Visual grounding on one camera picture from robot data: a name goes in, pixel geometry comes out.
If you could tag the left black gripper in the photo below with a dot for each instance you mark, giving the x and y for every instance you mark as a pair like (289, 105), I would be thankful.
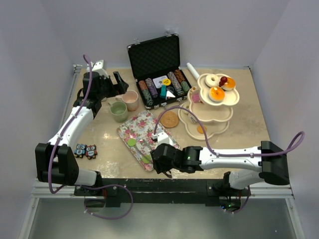
(118, 89)

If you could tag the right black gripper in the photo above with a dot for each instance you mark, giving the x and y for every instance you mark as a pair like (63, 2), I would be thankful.
(159, 166)

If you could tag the pink ceramic cup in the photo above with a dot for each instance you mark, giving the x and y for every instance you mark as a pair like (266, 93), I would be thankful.
(130, 98)

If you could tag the green macaron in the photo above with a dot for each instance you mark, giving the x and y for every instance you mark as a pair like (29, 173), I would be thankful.
(131, 142)
(146, 159)

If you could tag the green ceramic cup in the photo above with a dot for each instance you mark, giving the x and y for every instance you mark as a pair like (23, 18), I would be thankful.
(119, 111)

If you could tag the floral serving tray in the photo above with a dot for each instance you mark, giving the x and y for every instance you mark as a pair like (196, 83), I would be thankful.
(140, 127)

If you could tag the woven rattan coaster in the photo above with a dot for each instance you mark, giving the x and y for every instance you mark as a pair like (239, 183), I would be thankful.
(169, 119)

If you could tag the orange round biscuit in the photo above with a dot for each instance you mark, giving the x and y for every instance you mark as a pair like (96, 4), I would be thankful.
(200, 130)

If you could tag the white glazed donut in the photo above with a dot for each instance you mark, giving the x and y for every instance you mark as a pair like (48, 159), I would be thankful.
(185, 109)
(212, 80)

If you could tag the pink wafer sweet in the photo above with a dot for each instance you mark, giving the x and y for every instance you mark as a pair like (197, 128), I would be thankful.
(195, 98)

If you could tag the cream three-tier cake stand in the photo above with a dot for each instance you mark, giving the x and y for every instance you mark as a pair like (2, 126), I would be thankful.
(211, 116)

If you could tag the orange glazed donut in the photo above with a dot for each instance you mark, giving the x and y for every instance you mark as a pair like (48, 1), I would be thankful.
(228, 83)

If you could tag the metal tongs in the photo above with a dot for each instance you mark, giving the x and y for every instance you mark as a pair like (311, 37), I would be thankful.
(139, 151)

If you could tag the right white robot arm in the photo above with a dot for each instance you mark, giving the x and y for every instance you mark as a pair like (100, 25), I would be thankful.
(264, 163)

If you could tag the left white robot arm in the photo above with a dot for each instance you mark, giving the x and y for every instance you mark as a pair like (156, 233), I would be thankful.
(55, 160)

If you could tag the black poker chip case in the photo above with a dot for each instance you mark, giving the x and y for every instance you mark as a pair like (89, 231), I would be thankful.
(156, 58)

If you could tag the blue owl figurine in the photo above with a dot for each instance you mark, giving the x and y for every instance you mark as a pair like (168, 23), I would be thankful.
(80, 150)

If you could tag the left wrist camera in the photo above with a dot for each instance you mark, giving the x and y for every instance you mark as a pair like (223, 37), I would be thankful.
(99, 67)

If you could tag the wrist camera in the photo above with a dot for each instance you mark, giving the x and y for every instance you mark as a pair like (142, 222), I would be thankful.
(99, 67)
(162, 138)

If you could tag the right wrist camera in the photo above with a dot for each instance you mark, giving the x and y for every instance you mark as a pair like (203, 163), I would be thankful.
(162, 138)

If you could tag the black base frame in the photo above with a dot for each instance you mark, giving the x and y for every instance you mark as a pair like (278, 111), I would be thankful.
(210, 192)

